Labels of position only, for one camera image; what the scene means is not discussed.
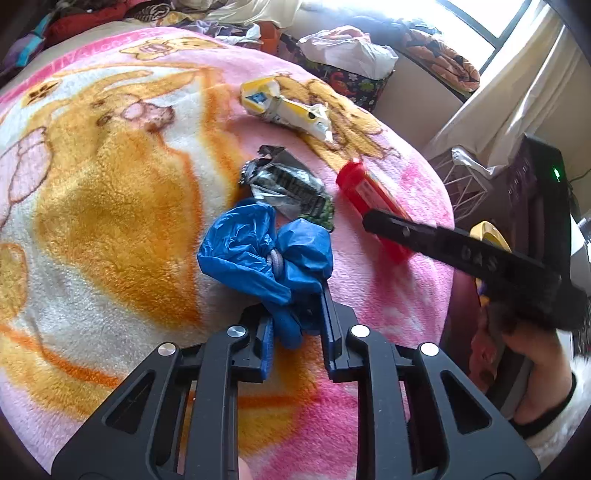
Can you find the pile of clothes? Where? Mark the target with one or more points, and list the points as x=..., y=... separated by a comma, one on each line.
x=92, y=23

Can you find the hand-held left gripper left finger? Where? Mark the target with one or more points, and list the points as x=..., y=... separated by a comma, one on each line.
x=266, y=355

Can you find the orange star print blanket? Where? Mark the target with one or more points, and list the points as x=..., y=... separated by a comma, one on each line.
x=443, y=60

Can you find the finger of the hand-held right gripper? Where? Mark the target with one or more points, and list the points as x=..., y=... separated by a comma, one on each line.
x=438, y=240

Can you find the person's right hand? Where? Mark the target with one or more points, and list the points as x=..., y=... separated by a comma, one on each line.
x=549, y=369

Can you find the cream curtain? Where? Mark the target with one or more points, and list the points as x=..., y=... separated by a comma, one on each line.
x=517, y=92
x=240, y=11

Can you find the dinosaur print fabric basket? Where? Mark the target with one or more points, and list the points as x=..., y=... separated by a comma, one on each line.
x=351, y=83

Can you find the red plastic bottle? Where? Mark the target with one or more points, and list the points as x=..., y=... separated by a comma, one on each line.
x=374, y=196

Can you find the pink bear printed blanket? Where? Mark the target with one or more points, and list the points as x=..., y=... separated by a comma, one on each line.
x=115, y=207

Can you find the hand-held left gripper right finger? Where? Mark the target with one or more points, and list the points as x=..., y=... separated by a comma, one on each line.
x=329, y=327

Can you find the blue plastic bag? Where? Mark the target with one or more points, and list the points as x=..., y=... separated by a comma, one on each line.
x=249, y=249

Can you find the crushed yellow white carton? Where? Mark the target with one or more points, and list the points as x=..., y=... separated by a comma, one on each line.
x=277, y=104

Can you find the black crumpled wrapper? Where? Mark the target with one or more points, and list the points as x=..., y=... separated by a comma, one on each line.
x=286, y=184

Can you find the person's right forearm white sleeve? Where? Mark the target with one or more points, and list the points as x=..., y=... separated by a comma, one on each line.
x=563, y=434

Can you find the white plastic bag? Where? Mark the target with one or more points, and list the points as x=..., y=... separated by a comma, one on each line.
x=346, y=50

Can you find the window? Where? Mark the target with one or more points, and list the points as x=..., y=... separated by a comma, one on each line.
x=485, y=18

